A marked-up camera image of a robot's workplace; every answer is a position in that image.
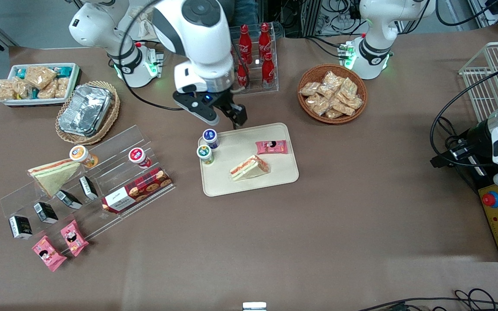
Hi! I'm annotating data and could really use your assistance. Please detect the round brown wicker basket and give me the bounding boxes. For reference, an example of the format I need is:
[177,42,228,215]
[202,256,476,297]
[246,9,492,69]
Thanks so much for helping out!
[297,64,368,124]

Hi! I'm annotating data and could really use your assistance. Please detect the red cola bottle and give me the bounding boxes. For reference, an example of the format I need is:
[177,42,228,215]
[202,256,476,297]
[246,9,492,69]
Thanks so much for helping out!
[236,56,250,91]
[262,52,275,88]
[258,22,272,61]
[239,24,252,64]

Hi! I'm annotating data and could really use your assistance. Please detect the clear acrylic stepped shelf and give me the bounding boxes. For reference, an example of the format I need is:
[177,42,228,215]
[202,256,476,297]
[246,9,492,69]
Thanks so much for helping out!
[0,124,176,243]

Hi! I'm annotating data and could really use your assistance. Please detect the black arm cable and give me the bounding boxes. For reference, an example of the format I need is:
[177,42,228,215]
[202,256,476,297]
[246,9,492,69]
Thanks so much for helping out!
[118,0,189,112]
[430,69,498,169]

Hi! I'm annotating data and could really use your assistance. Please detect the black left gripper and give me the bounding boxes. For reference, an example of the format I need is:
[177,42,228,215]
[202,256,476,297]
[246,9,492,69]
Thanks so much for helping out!
[431,121,495,169]

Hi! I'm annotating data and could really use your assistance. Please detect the orange lid snack cup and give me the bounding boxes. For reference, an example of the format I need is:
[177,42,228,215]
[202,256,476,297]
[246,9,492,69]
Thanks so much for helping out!
[69,145,99,169]

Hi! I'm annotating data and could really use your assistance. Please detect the white rectangular snack tray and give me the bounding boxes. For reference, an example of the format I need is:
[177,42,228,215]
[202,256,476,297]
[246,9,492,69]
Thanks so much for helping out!
[5,63,81,106]

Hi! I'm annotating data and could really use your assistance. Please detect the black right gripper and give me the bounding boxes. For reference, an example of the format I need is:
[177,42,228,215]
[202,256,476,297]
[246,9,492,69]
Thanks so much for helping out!
[201,90,248,129]

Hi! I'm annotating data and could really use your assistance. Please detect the clear acrylic bottle rack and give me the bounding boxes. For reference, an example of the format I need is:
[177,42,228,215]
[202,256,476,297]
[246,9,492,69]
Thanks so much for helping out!
[230,22,279,95]

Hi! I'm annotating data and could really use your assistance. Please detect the beige plastic tray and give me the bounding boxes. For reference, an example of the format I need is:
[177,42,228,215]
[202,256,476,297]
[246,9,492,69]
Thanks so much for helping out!
[198,123,300,197]

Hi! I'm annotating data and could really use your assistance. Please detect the green lid snack cup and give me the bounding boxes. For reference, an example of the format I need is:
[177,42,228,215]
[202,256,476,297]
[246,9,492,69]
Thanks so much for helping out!
[196,145,215,165]

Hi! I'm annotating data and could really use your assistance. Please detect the blue lid snack cup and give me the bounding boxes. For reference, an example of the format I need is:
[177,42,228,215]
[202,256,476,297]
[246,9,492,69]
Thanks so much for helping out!
[202,129,220,150]

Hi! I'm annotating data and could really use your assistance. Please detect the stacked foil containers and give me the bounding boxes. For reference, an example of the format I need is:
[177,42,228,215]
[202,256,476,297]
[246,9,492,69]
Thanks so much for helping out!
[58,85,113,137]

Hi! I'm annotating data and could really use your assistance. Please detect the red lid snack cup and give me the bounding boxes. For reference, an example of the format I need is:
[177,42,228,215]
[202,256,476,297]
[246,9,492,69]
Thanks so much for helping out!
[128,147,152,169]

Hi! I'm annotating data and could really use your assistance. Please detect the small black box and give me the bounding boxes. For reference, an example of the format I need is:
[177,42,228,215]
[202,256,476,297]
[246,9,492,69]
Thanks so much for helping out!
[9,216,33,239]
[79,176,99,200]
[33,202,58,224]
[56,190,83,210]

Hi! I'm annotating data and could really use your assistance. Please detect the black floor cables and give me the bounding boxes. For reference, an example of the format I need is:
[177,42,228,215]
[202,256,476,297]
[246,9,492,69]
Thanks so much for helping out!
[357,289,498,311]

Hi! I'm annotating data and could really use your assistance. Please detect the white wire basket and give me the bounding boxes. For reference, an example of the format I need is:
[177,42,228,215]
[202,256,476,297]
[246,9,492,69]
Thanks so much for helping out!
[458,41,498,124]

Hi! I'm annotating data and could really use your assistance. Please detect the triangle sandwich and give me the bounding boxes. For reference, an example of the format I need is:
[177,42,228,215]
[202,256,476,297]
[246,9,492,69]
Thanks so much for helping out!
[27,159,82,198]
[230,155,271,182]

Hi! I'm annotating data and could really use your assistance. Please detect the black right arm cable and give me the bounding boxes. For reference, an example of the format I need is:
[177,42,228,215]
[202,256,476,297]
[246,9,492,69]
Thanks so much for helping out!
[118,0,189,112]

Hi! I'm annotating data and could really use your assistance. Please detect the oval wicker basket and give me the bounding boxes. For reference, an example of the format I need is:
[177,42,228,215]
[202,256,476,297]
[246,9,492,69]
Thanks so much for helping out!
[55,81,121,145]

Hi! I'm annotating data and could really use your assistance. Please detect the pink snack packet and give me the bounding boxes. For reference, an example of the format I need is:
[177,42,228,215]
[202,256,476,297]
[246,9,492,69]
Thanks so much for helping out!
[32,235,67,272]
[61,220,89,257]
[255,140,288,155]

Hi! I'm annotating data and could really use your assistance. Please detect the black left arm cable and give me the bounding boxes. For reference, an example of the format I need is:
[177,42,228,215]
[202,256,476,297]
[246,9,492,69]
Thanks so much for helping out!
[430,69,498,169]

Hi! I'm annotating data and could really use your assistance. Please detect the red tartan cookie box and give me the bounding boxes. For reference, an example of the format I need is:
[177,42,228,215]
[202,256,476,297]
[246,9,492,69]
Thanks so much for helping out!
[102,168,173,214]

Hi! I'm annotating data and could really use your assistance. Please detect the white crumpled plastic sheet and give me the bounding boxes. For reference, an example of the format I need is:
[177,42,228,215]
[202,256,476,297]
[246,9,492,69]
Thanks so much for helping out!
[130,5,163,42]

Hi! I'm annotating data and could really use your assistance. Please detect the black base cable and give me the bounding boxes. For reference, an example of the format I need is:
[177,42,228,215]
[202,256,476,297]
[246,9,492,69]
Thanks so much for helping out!
[303,35,349,59]

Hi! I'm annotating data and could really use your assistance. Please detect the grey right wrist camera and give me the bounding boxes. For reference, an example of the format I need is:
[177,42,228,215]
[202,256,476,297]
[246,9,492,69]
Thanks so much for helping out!
[173,92,220,127]

